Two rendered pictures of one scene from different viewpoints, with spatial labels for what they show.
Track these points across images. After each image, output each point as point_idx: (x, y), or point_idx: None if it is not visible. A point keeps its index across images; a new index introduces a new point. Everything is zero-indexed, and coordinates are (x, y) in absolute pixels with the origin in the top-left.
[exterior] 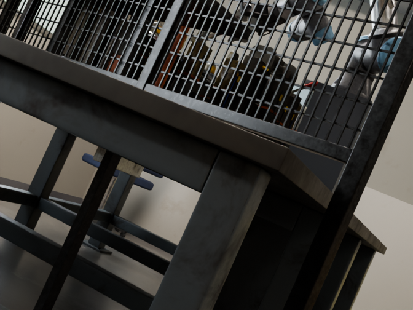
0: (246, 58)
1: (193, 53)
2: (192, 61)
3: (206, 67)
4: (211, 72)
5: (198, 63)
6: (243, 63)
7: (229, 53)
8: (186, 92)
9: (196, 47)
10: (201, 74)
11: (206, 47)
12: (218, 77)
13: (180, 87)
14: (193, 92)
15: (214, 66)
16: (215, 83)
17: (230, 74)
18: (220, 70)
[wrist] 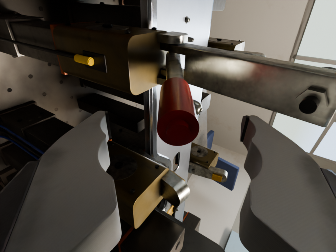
0: (173, 227)
1: (113, 28)
2: (88, 27)
3: (220, 169)
4: (212, 175)
5: (80, 44)
6: (163, 219)
7: (180, 179)
8: (37, 45)
9: (132, 31)
10: (71, 73)
11: (125, 57)
12: (121, 150)
13: (44, 25)
14: (136, 123)
15: (222, 180)
16: (111, 143)
17: (108, 173)
18: (138, 155)
